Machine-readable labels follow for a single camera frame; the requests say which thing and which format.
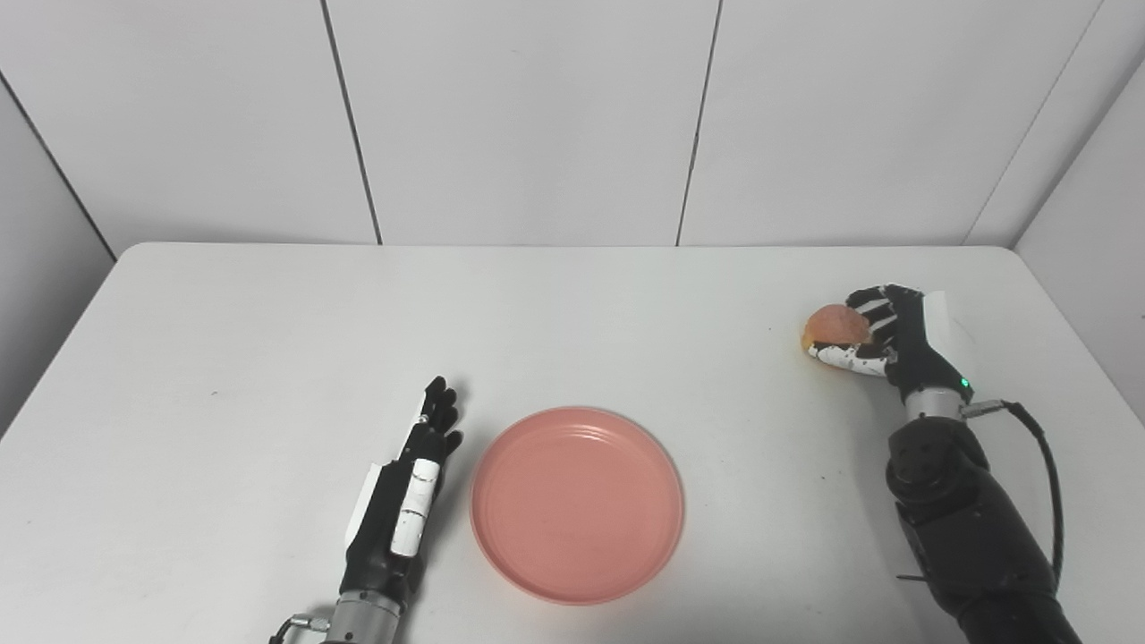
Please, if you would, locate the cream puff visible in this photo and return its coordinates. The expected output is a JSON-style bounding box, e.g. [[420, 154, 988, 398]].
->
[[801, 304, 871, 355]]

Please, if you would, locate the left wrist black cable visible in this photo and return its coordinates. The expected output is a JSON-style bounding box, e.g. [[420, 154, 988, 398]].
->
[[268, 614, 330, 644]]

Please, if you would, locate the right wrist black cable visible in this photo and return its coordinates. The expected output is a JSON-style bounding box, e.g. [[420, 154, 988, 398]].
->
[[961, 399, 1065, 591]]

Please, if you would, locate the pink plate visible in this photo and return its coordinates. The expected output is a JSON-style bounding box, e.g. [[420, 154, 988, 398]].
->
[[470, 406, 686, 606]]

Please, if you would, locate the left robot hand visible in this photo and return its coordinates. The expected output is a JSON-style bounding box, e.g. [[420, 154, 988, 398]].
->
[[340, 376, 464, 613]]

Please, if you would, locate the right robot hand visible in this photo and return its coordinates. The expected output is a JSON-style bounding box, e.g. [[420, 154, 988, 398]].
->
[[808, 284, 975, 403]]

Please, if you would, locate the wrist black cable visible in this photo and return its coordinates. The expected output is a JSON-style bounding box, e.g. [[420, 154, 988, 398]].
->
[[268, 614, 330, 644], [961, 399, 1065, 591]]

